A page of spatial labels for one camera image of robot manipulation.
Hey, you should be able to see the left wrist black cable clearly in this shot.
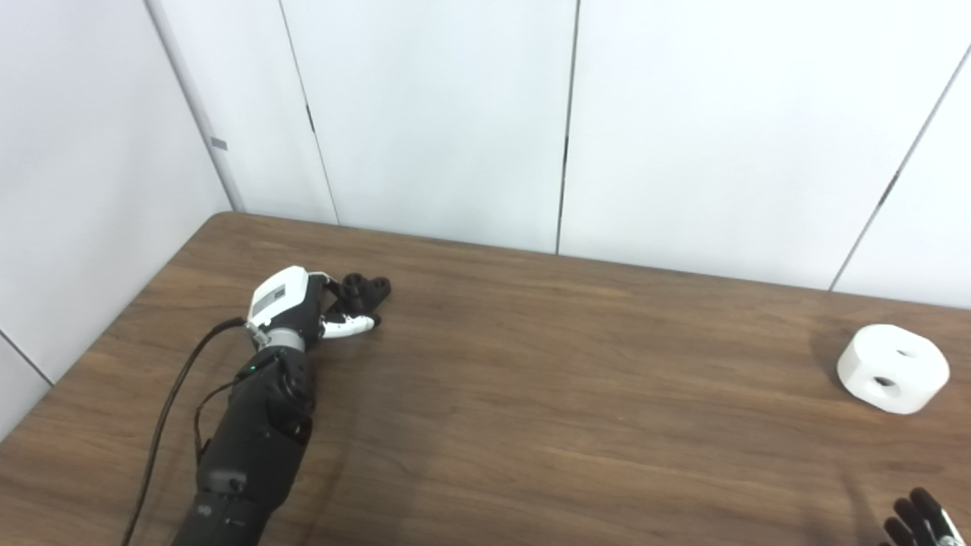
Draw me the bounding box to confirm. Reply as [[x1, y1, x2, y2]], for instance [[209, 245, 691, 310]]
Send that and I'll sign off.
[[120, 317, 251, 546]]

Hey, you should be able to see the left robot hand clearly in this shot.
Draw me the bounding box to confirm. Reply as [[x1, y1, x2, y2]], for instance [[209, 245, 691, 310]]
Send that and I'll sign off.
[[245, 265, 382, 353]]

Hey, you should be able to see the round white piece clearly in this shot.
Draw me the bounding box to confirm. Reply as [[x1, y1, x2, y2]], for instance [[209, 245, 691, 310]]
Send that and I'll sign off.
[[837, 324, 951, 416]]

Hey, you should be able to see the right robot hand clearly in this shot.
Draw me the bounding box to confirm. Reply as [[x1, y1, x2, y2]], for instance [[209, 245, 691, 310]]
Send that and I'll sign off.
[[880, 487, 968, 546]]

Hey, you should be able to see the black flanged holder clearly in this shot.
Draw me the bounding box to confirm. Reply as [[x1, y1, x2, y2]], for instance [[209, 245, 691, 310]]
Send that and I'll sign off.
[[325, 273, 393, 323]]

